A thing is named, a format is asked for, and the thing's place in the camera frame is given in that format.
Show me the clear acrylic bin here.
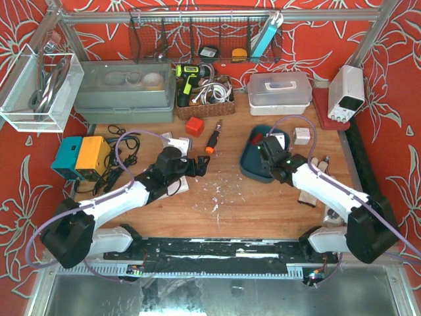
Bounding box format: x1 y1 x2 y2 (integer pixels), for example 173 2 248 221
1 45 84 133

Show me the white bench power supply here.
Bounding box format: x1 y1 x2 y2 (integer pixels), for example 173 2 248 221
327 65 364 124

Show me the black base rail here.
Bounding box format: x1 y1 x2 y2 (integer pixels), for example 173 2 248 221
103 238 338 275

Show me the purple cable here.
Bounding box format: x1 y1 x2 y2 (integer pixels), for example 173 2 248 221
25 129 172 284
268 115 421 290

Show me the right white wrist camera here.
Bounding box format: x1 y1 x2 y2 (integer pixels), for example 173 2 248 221
268 132 286 149

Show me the yellow teal device box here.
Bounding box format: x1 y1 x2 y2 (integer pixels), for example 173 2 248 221
51 136 111 182

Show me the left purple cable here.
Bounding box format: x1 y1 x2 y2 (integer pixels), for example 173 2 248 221
25 129 172 284

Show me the white cube power adapter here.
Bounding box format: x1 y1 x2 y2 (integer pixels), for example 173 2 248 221
293 127 311 145

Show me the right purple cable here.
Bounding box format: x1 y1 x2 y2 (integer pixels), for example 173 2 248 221
268 115 421 290

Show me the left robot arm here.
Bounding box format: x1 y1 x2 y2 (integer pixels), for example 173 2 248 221
41 147 210 269

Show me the wicker basket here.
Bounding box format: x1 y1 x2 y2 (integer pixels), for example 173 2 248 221
174 91 235 120

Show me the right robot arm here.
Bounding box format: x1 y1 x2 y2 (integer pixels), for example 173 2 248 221
257 134 397 264

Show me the teal white book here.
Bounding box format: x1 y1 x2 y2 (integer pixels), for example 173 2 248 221
250 11 284 62

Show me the yellow tape measure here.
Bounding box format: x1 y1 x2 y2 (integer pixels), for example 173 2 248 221
231 48 248 63

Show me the green black cordless drill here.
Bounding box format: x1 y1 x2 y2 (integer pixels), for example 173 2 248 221
175 64 211 108

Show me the white coiled cable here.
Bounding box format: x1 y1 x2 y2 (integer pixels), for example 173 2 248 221
193 82 233 105

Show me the teal plastic tray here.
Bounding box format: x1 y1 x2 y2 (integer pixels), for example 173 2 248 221
239 125 290 183

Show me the black wire hanging basket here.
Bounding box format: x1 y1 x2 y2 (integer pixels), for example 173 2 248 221
128 7 284 65

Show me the orange black screwdriver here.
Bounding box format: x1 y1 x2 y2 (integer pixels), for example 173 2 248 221
205 120 222 154

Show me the red spring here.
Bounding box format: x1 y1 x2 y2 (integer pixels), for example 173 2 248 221
251 133 263 145

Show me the red cube block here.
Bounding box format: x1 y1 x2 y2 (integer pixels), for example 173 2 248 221
186 117 205 138

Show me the black cable bundle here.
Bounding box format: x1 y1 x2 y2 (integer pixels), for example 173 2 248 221
74 124 142 195

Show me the white translucent storage box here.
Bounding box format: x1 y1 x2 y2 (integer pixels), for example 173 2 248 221
247 72 312 116

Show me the grey plastic storage box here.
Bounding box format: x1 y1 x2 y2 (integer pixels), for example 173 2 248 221
74 61 176 124

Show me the white peg base plate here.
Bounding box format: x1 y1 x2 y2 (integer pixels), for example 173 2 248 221
167 176 189 196

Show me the white work glove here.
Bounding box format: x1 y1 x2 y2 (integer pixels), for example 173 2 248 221
297 156 330 207

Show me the black tape measure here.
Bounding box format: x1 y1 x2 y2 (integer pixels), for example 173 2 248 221
198 45 220 63

